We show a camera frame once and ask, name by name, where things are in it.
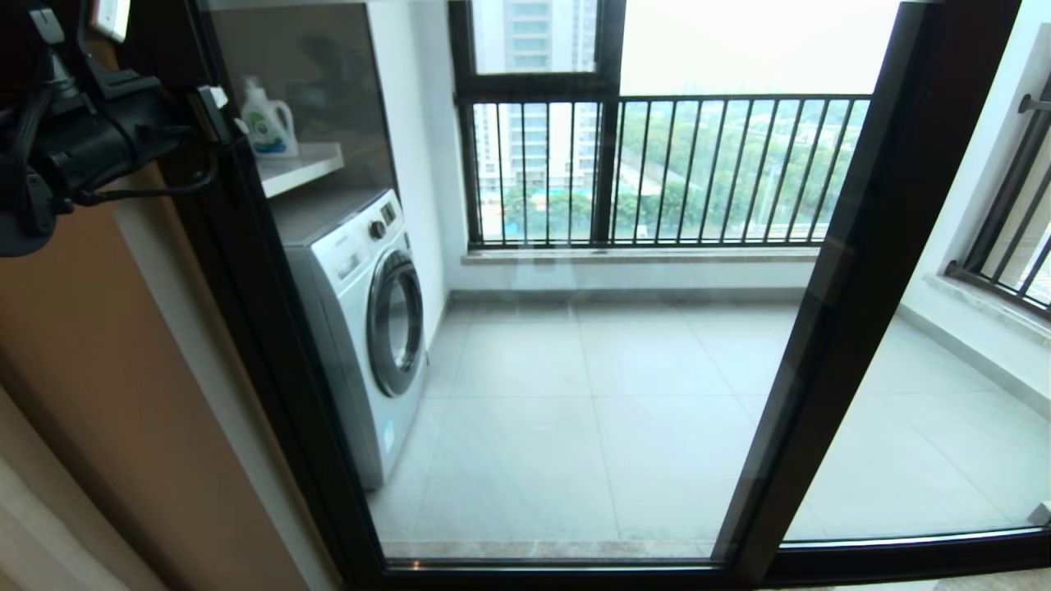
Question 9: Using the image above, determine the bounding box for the white laundry detergent bottle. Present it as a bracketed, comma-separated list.
[240, 78, 300, 159]

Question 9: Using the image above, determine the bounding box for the white front-load washing machine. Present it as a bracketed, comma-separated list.
[275, 189, 432, 492]

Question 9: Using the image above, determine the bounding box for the grey stone window sill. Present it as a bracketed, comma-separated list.
[924, 275, 1051, 350]
[461, 249, 822, 265]

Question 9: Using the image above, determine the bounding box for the black framed fixed glass panel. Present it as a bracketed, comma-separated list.
[772, 0, 1051, 585]

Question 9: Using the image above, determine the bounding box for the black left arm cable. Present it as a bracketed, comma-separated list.
[16, 82, 223, 239]

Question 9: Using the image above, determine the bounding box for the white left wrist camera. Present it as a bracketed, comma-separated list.
[86, 0, 132, 44]

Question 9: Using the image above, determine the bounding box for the white wall shelf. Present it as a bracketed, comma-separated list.
[259, 143, 346, 199]

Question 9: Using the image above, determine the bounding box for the black window frame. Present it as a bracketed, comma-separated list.
[449, 0, 626, 250]

